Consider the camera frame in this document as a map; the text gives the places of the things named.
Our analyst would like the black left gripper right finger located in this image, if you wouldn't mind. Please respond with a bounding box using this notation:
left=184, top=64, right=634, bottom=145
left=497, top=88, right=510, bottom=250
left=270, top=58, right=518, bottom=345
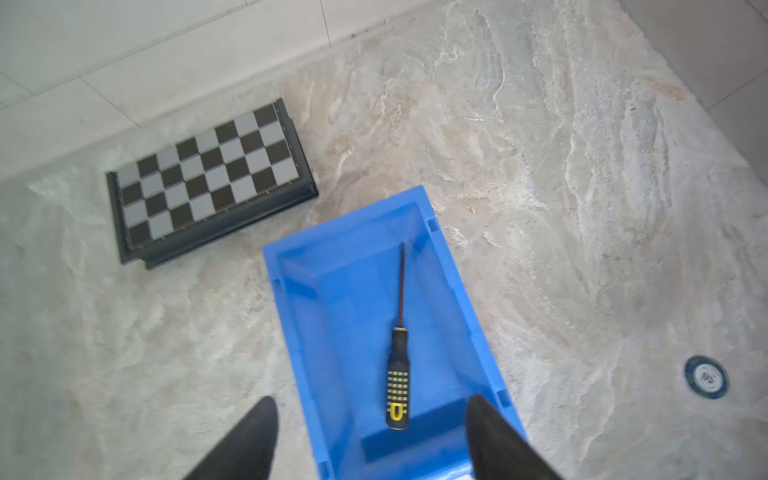
left=466, top=395, right=561, bottom=479

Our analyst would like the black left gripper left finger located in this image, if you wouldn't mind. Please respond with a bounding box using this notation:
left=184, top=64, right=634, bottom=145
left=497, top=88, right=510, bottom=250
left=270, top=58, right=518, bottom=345
left=184, top=396, right=279, bottom=480

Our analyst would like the black yellow screwdriver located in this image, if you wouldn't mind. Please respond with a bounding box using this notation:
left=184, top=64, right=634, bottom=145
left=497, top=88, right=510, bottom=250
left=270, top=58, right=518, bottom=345
left=386, top=244, right=411, bottom=430

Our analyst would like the blue plastic bin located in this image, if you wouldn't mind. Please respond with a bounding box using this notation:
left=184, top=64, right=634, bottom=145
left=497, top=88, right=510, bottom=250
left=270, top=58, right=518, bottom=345
left=263, top=186, right=522, bottom=479

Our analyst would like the round poker chip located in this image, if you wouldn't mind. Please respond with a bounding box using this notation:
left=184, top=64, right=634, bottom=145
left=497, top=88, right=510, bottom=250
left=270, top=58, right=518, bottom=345
left=684, top=355, right=729, bottom=400

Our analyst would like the black folded chess board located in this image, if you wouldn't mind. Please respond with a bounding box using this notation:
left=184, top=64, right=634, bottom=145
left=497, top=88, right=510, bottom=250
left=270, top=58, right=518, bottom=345
left=106, top=98, right=319, bottom=269

